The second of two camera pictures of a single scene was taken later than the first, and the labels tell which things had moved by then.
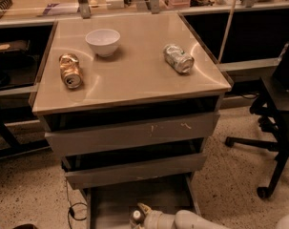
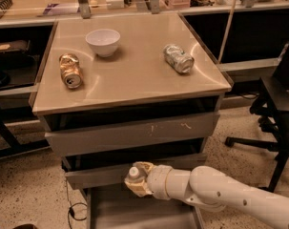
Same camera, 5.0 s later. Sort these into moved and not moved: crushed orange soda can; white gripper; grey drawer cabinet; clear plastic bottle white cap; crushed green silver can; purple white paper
Moved: clear plastic bottle white cap; white gripper
Not moved: purple white paper; crushed green silver can; crushed orange soda can; grey drawer cabinet
